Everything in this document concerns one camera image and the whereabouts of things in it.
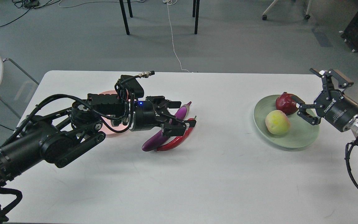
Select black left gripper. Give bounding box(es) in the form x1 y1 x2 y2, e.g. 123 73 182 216
129 96 196 137

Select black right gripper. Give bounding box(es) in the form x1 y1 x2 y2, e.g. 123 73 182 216
291 68 358 132

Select purple eggplant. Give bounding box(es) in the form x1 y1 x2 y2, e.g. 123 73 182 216
142 101 192 152

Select red chili pepper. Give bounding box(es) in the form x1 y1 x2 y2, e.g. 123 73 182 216
156 127 194 151

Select red pomegranate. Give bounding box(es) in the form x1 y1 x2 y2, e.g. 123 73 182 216
275 92 298 116

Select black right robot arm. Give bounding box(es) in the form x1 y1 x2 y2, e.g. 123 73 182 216
292 68 358 189

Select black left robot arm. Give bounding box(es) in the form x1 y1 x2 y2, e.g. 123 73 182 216
0 71 196 224

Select green plate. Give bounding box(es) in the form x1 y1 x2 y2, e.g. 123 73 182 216
253 95 320 149

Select pink plate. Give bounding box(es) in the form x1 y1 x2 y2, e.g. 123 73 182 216
100 90 128 136

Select white office chair base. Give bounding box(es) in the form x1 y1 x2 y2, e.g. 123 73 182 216
261 0 313 21

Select black table leg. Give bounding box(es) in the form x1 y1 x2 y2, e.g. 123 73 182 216
192 0 200 35
118 0 133 35

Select white floor cable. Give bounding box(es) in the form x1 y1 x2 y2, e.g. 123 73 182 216
162 0 195 73

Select black floor cables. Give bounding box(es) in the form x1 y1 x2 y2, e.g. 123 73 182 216
0 0 61 33

